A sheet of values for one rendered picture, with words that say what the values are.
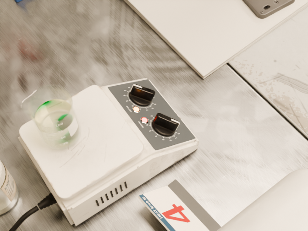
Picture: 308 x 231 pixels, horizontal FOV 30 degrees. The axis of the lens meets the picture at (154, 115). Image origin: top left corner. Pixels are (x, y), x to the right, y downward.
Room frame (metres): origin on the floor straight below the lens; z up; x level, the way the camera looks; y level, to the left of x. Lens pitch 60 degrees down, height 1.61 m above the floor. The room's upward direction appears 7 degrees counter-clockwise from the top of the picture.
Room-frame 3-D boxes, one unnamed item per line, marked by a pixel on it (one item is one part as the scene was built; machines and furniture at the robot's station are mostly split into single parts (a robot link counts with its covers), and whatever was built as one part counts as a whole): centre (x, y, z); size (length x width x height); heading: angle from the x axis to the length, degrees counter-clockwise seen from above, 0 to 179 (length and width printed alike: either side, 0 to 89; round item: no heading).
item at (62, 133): (0.35, 0.12, 1.02); 0.06 x 0.05 x 0.08; 86
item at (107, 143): (0.34, 0.09, 0.98); 0.12 x 0.12 x 0.01; 27
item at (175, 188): (0.26, -0.02, 0.92); 0.09 x 0.06 x 0.04; 34
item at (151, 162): (0.35, 0.07, 0.94); 0.22 x 0.13 x 0.08; 117
